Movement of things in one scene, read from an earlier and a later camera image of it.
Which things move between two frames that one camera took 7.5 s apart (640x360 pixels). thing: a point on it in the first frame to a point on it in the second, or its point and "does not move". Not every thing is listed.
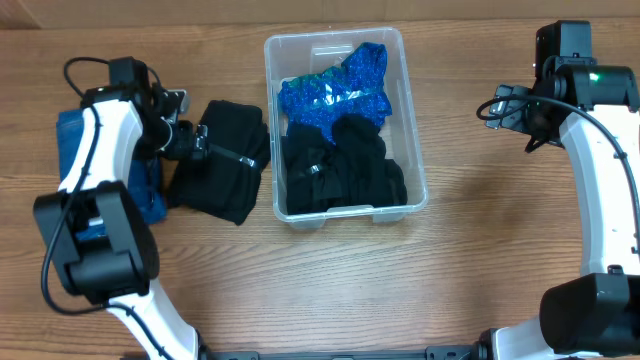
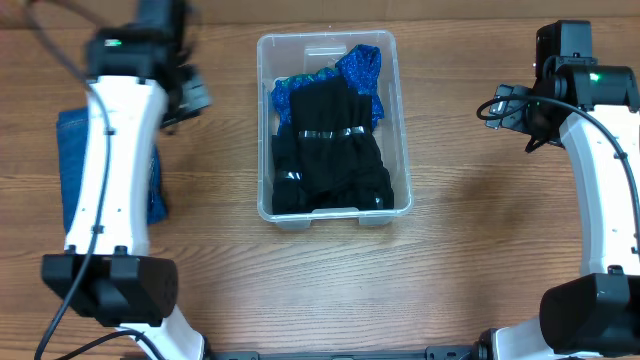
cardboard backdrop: [90, 13] does not move
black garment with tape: [227, 181] to [339, 164]
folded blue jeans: [146, 195] does not move
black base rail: [442, 352] does not move
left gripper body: [182, 147] to [192, 99]
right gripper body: [526, 121] does not move
